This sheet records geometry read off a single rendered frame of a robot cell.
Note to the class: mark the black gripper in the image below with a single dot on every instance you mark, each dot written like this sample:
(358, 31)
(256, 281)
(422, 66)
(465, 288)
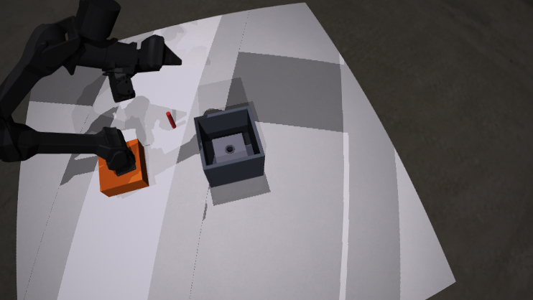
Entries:
(154, 54)

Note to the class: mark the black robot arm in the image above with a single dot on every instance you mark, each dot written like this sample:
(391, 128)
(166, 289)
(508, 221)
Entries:
(45, 52)

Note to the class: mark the dark red peg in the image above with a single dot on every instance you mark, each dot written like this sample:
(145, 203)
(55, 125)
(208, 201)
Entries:
(171, 119)

